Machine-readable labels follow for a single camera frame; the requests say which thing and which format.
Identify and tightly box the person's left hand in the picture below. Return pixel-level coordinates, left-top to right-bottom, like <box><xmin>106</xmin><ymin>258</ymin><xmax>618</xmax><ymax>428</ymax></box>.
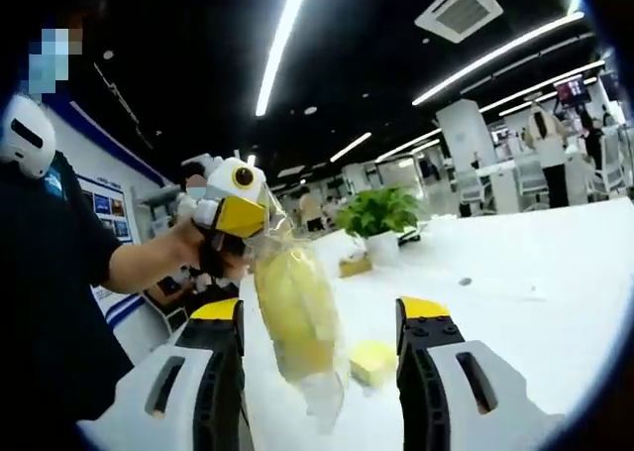
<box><xmin>166</xmin><ymin>216</ymin><xmax>209</xmax><ymax>270</ymax></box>

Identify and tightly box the black device behind pot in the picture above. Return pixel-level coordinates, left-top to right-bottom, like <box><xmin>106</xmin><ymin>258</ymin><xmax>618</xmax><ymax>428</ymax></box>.
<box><xmin>397</xmin><ymin>224</ymin><xmax>423</xmax><ymax>248</ymax></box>

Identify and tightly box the small yellow box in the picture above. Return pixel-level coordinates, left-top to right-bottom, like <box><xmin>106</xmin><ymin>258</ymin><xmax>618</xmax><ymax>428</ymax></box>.
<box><xmin>338</xmin><ymin>254</ymin><xmax>376</xmax><ymax>280</ymax></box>

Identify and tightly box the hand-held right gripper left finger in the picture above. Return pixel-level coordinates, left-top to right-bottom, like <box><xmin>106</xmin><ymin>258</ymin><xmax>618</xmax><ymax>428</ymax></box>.
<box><xmin>91</xmin><ymin>296</ymin><xmax>255</xmax><ymax>451</ymax></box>

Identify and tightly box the white worn device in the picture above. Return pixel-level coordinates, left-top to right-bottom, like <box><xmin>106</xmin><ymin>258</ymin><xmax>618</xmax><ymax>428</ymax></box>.
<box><xmin>0</xmin><ymin>93</ymin><xmax>58</xmax><ymax>180</ymax></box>

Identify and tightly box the long curved ceiling light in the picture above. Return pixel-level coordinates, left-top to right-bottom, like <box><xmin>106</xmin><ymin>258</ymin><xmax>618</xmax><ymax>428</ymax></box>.
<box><xmin>411</xmin><ymin>11</ymin><xmax>586</xmax><ymax>107</ymax></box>

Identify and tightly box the white plant pot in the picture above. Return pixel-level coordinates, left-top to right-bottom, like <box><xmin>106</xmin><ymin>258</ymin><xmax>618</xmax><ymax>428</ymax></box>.
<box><xmin>365</xmin><ymin>231</ymin><xmax>400</xmax><ymax>263</ymax></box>

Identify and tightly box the wall poster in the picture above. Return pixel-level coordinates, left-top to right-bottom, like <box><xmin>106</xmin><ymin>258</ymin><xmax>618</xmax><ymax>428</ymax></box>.
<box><xmin>77</xmin><ymin>171</ymin><xmax>136</xmax><ymax>248</ymax></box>

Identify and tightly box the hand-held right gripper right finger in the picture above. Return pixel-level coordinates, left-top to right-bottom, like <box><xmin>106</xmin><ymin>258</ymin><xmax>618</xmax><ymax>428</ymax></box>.
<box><xmin>394</xmin><ymin>295</ymin><xmax>566</xmax><ymax>451</ymax></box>

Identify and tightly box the long straight ceiling light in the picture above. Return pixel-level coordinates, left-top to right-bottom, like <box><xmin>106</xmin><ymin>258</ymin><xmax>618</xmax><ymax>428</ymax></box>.
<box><xmin>255</xmin><ymin>0</ymin><xmax>317</xmax><ymax>118</ymax></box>

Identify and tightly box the ceiling air conditioner vent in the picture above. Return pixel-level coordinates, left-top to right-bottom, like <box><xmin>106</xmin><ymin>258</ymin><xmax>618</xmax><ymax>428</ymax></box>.
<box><xmin>414</xmin><ymin>0</ymin><xmax>504</xmax><ymax>45</ymax></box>

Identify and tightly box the green potted plant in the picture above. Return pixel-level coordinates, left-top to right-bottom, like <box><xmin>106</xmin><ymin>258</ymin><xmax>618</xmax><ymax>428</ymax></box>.
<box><xmin>335</xmin><ymin>186</ymin><xmax>428</xmax><ymax>240</ymax></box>

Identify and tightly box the bagged yellow silicone block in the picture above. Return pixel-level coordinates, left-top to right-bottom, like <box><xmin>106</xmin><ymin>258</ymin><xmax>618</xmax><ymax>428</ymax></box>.
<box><xmin>348</xmin><ymin>340</ymin><xmax>400</xmax><ymax>389</ymax></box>
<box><xmin>247</xmin><ymin>187</ymin><xmax>351</xmax><ymax>432</ymax></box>

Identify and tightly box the wall screen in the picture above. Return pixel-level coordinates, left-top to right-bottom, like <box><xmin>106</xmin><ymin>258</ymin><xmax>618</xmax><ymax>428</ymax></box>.
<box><xmin>554</xmin><ymin>75</ymin><xmax>586</xmax><ymax>103</ymax></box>

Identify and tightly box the short ceiling light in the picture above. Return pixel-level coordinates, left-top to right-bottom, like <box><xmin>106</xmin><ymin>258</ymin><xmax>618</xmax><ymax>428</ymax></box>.
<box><xmin>329</xmin><ymin>132</ymin><xmax>373</xmax><ymax>164</ymax></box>

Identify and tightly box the white pillar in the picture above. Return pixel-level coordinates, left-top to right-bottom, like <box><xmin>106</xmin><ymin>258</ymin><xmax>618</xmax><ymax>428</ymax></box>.
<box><xmin>436</xmin><ymin>98</ymin><xmax>492</xmax><ymax>175</ymax></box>

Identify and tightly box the person in black shirt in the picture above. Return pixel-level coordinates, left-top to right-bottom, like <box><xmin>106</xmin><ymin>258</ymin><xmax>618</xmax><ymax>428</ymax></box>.
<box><xmin>0</xmin><ymin>148</ymin><xmax>136</xmax><ymax>422</ymax></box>

